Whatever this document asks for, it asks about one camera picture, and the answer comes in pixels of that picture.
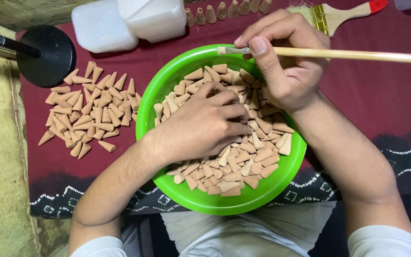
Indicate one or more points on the person's right hand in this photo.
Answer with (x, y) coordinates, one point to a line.
(298, 71)

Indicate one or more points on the stack of white plastic tubs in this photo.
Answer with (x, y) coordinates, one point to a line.
(155, 19)

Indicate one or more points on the person's white shirt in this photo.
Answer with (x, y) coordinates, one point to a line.
(244, 235)

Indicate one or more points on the person's left hand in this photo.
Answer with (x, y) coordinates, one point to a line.
(194, 128)

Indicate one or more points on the green plastic bowl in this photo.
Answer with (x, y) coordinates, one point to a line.
(177, 200)

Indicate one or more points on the thin wooden paintbrush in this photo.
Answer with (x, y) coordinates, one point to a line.
(351, 54)

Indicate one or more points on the row of standing clay cones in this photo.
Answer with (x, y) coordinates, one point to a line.
(211, 14)

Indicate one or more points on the maroon patterned cloth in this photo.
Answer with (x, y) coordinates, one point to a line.
(369, 96)

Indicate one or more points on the loose pile of clay cones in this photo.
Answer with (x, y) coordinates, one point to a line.
(95, 114)

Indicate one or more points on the heap of clay cones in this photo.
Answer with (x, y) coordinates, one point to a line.
(248, 167)

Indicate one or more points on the stack of white plastic lids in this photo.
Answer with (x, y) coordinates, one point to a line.
(100, 26)

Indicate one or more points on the wide flat red-tipped paintbrush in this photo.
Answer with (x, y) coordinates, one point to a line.
(337, 16)

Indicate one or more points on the black round stand with pole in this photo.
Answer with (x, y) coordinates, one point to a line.
(48, 57)

